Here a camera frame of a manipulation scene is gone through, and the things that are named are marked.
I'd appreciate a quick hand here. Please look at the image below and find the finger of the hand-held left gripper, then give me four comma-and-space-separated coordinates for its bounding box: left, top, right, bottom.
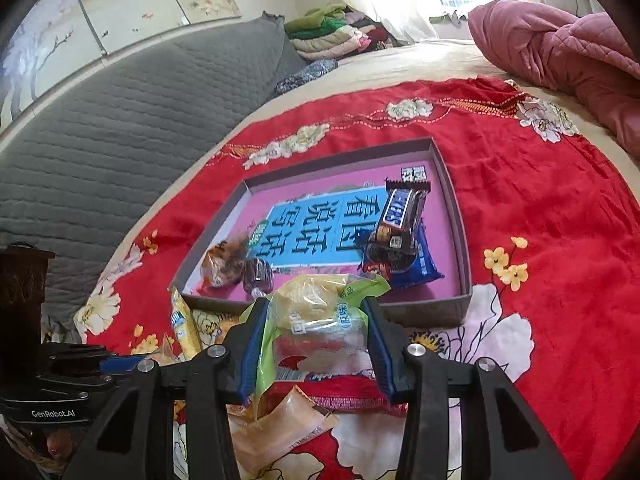
35, 374, 108, 399
47, 344, 153, 376

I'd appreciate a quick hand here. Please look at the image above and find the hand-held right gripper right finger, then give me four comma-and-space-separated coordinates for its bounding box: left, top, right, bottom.
362, 299, 576, 480

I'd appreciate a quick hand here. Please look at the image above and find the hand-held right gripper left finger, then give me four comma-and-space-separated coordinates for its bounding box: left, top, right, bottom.
65, 297, 271, 480

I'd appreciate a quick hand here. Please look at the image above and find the red wafer packet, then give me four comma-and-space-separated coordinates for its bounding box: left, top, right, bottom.
272, 355, 411, 416

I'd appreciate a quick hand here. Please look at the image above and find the yellow panda snack packet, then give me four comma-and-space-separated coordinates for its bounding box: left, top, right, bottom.
167, 287, 203, 361

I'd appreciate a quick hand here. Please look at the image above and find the green yellow cake packet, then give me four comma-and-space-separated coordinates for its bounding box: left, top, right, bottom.
239, 272, 393, 411

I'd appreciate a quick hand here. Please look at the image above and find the brown chocolate cake packet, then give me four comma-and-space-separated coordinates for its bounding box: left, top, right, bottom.
242, 259, 275, 301

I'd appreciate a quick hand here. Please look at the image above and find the beige cracker packet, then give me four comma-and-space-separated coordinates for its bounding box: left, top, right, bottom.
227, 387, 341, 480

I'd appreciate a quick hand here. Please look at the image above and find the brown red snack packet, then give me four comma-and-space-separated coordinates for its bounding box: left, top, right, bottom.
362, 260, 401, 281

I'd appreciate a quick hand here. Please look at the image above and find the orange peanut packet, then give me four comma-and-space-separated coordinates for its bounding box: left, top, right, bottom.
200, 240, 251, 291

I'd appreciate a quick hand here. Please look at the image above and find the blue cookie packet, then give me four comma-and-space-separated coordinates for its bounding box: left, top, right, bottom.
370, 220, 445, 291

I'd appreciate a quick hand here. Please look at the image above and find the brown chocolate bar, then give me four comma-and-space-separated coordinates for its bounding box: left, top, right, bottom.
362, 176, 432, 261

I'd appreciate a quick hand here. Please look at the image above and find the grey cardboard box with pink bottom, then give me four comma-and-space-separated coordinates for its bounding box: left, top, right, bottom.
170, 137, 473, 328

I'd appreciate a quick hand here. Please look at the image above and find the person's left hand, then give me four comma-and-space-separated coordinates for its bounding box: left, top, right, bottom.
30, 430, 72, 462

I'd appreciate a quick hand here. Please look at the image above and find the red floral cloth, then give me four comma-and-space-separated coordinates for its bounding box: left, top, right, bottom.
75, 77, 640, 480

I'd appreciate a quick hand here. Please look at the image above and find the grey quilted headboard cover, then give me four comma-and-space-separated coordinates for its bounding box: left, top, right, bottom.
0, 12, 308, 321

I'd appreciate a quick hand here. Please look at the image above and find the dark floral cloth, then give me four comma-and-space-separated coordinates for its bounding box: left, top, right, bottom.
275, 59, 338, 96

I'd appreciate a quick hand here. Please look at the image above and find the stack of folded clothes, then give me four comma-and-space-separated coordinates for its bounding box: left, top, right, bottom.
285, 4, 401, 61

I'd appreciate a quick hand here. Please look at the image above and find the pink quilt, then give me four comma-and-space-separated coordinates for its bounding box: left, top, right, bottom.
467, 0, 640, 161

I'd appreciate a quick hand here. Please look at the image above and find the floral wall mural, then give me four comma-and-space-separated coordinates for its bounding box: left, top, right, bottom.
0, 0, 241, 133

